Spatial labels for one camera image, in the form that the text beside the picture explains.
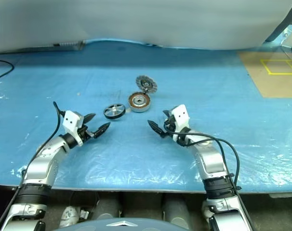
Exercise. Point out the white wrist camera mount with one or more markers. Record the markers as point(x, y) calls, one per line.
point(71, 120)
point(181, 115)

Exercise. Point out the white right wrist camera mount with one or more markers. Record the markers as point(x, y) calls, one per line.
point(181, 115)

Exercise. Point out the grey power strip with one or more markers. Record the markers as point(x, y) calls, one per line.
point(69, 44)

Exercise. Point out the white printed plastic piece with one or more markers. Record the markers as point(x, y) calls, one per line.
point(69, 214)

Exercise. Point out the grey robot torso shell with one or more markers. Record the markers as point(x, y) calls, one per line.
point(117, 227)

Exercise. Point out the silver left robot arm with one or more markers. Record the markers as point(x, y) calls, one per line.
point(40, 166)

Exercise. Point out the blue plastic table cover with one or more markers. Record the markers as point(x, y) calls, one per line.
point(184, 72)

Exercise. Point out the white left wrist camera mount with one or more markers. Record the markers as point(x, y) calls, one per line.
point(71, 120)

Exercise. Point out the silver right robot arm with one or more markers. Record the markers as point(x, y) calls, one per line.
point(211, 161)

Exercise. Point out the beige tape scrap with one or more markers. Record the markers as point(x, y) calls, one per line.
point(128, 111)

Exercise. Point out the brown cardboard sheet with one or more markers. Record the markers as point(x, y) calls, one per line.
point(269, 84)

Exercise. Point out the dark grey rounded cylinder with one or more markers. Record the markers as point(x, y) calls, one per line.
point(177, 209)
point(108, 204)

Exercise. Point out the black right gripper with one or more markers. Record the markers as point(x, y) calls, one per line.
point(170, 126)

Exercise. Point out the silver motor stator housing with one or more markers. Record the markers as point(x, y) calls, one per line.
point(139, 103)

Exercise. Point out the grey finned motor cover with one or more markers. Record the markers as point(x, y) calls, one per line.
point(146, 83)

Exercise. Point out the blue metal frame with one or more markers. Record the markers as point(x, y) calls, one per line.
point(278, 29)

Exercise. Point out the white backdrop sheet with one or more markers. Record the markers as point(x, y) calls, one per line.
point(136, 19)

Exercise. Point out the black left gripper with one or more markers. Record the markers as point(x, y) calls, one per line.
point(86, 133)

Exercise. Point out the black rimmed silver motor rotor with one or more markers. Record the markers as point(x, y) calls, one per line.
point(114, 111)

